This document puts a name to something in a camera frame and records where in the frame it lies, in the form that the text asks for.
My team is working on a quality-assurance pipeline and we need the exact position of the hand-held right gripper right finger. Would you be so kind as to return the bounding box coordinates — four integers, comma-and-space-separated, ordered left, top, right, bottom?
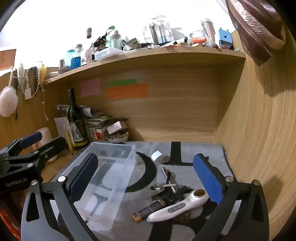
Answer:
192, 152, 276, 241

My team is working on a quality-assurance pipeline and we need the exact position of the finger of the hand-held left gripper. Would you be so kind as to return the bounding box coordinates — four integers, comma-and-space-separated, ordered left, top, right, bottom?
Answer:
5, 136, 67, 177
0, 132, 43, 160

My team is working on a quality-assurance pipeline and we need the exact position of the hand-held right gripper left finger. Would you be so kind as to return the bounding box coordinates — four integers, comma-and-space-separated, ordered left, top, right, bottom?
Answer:
21, 152, 99, 241

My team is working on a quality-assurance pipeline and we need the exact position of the black plastic tool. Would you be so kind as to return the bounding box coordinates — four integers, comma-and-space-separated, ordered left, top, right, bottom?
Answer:
166, 171, 185, 198

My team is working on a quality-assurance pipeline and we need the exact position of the clear plastic storage box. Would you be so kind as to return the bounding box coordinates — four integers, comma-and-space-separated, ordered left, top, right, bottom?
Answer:
55, 142, 137, 232

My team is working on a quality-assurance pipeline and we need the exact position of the small metal cylinder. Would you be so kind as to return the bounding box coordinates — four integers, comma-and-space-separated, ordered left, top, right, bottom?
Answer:
161, 167, 171, 183

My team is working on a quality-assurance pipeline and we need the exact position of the white handheld massager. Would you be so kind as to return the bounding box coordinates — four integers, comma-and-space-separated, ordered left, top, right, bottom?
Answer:
147, 188, 210, 223

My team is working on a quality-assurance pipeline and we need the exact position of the bunch of keys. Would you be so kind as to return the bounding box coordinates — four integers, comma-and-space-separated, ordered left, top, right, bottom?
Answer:
146, 183, 177, 200

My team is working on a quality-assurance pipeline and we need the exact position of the brown cosmetic tube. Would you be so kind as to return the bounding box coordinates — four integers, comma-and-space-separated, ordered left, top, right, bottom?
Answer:
132, 200, 166, 223

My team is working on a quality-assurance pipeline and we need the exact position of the pink mug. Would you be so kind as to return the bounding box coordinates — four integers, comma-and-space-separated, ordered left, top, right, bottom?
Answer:
32, 127, 58, 163

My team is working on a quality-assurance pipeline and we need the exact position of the white note paper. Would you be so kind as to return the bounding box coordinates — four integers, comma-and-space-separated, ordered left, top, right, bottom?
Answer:
54, 117, 70, 137

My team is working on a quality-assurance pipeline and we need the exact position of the dark wine bottle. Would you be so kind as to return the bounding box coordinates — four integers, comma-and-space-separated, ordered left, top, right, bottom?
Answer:
67, 88, 89, 149

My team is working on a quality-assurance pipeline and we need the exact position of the white fluffy puff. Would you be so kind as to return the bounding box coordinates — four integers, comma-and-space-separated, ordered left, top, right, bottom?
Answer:
0, 86, 19, 117

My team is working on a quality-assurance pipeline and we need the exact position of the white bowl of stones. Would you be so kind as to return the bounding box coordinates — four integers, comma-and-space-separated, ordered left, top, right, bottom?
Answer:
106, 132, 129, 143

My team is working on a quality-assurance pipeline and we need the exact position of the stack of books and papers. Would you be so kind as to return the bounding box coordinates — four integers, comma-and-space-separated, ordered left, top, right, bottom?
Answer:
80, 105, 129, 141

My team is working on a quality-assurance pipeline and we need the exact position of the white paper roll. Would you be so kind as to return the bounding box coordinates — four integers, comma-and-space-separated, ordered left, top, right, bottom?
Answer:
150, 151, 170, 165

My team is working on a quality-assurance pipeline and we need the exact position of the small white cardboard box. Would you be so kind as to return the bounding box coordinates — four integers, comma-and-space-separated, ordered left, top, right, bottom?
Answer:
107, 121, 127, 135

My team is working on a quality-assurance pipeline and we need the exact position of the grey mat with black letters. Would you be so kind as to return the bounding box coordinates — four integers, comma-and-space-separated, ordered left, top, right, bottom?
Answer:
50, 141, 234, 241

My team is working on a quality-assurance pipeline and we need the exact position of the pink sticky note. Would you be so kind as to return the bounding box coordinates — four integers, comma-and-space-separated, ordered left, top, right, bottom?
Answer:
80, 78, 102, 97

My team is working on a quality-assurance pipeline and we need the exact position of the blue glass bottle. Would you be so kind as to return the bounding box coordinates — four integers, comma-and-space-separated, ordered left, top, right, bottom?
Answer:
70, 50, 81, 70

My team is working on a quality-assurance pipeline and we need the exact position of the orange sticky note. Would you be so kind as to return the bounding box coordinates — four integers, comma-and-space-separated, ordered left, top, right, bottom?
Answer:
106, 83, 148, 100

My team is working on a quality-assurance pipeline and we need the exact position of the green sticky note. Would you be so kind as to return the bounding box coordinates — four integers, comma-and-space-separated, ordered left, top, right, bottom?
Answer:
108, 79, 137, 87

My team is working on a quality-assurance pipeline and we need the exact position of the white plastic container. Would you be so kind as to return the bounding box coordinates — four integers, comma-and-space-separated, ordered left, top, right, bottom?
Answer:
94, 47, 125, 61

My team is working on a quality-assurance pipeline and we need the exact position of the green capped bottle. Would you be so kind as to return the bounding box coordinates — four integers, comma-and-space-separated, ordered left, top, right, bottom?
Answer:
105, 26, 116, 48

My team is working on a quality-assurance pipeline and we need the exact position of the wooden shelf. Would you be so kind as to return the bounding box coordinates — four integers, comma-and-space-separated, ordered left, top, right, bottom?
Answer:
43, 50, 247, 85

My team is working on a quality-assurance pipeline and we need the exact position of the glass jar with orange contents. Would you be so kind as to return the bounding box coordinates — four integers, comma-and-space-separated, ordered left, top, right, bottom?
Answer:
190, 31, 207, 44

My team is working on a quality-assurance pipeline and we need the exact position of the blue box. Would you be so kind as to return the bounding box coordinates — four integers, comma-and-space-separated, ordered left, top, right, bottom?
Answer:
218, 27, 232, 48

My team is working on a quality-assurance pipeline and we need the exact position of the clear jar of brown sticks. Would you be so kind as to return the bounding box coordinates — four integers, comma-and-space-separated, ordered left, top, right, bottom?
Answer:
200, 19, 214, 45

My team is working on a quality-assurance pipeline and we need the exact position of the brown hanging bag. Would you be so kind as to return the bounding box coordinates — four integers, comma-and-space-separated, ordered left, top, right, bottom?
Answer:
225, 0, 287, 66

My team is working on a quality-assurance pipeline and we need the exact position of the clear plastic package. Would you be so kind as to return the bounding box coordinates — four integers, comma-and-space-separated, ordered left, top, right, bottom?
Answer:
142, 15, 175, 44

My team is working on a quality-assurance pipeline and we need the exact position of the beaded hanging cord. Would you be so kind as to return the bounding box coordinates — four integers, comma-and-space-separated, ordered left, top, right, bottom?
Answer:
42, 86, 49, 120

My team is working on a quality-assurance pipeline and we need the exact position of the white charger with cable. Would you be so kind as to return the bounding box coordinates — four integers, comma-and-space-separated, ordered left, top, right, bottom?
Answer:
22, 67, 41, 100

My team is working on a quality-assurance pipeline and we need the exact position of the black beaded strap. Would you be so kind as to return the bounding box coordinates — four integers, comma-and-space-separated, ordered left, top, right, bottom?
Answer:
30, 67, 38, 93

